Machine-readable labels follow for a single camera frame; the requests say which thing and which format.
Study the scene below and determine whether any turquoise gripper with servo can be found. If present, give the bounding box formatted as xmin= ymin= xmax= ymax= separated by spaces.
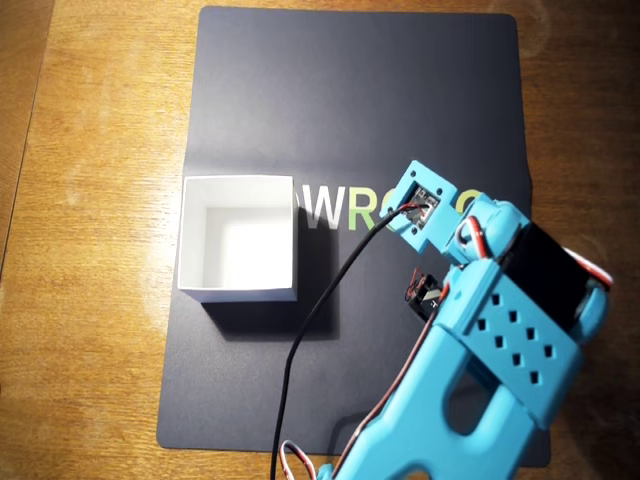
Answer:
xmin=446 ymin=190 xmax=531 ymax=266

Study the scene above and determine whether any white open paper box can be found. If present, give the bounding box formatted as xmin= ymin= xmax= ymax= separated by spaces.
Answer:
xmin=177 ymin=174 xmax=300 ymax=304

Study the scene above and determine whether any black mat with ROBO print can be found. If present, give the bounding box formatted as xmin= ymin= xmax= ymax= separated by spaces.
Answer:
xmin=156 ymin=5 xmax=553 ymax=469

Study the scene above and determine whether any white red gripper servo wire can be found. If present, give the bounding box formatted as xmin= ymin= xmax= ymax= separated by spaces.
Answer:
xmin=457 ymin=219 xmax=494 ymax=261

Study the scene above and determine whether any turquoise wrist camera mount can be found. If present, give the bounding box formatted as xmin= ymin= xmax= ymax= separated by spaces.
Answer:
xmin=378 ymin=159 xmax=459 ymax=254

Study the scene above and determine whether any black camera cable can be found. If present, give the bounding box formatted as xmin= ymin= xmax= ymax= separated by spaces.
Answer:
xmin=269 ymin=203 xmax=431 ymax=480

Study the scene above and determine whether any white red base servo wire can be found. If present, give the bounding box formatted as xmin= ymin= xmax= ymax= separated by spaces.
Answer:
xmin=277 ymin=439 xmax=321 ymax=480

